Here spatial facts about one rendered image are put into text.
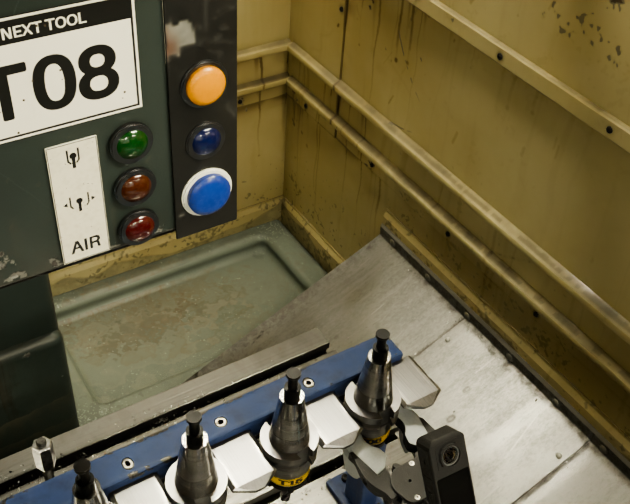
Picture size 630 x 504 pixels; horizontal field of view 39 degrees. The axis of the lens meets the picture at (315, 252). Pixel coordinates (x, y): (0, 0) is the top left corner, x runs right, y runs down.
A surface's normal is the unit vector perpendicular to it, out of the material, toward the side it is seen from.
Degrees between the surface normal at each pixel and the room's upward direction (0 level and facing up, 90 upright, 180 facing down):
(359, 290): 24
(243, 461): 0
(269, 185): 90
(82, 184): 90
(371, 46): 90
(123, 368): 0
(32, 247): 90
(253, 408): 0
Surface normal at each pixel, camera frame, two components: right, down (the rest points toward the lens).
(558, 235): -0.84, 0.32
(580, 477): -0.29, -0.56
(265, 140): 0.54, 0.58
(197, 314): 0.06, -0.75
